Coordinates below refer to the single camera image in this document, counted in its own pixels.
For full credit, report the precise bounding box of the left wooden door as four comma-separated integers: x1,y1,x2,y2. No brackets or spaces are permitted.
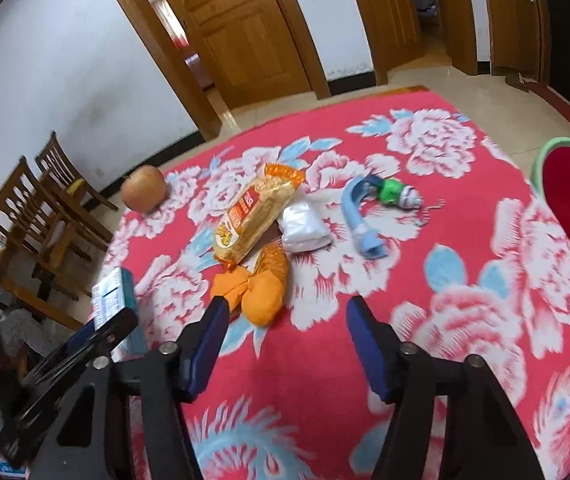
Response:
167,0,310,108

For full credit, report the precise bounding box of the near wooden chair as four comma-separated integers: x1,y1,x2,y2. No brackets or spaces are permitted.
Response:
0,157,107,330

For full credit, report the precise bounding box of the far wooden chair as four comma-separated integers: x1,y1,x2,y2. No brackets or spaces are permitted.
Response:
35,131,118,211

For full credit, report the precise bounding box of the white blue medicine box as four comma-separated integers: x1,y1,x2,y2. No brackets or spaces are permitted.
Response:
92,268,147,362

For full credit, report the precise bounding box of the low wooden cabinet panel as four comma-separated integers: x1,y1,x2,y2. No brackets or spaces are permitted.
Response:
486,0,540,78

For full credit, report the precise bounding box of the orange snack packet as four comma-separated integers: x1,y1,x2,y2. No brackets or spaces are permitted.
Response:
212,164,305,271

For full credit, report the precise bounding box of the brownish apple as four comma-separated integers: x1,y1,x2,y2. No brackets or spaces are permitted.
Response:
120,165,168,214

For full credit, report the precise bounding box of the wooden door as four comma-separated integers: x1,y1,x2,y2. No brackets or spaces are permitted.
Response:
355,0,424,84
167,0,310,108

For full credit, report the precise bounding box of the green white keychain toy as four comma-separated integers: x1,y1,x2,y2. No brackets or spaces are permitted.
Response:
378,178,445,226

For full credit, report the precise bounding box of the middle wooden door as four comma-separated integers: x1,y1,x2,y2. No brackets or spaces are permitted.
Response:
355,0,424,84

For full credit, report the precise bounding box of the white crumpled plastic wrapper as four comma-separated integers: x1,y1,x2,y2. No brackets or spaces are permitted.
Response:
277,198,332,254

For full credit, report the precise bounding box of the red floral tablecloth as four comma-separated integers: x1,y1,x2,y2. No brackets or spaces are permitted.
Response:
103,91,570,479

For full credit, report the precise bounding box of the wooden chair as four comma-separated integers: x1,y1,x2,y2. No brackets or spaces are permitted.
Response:
35,131,118,211
0,157,107,330

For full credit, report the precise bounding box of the blue plastic pipe piece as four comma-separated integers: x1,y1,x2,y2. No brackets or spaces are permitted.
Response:
340,174,388,260

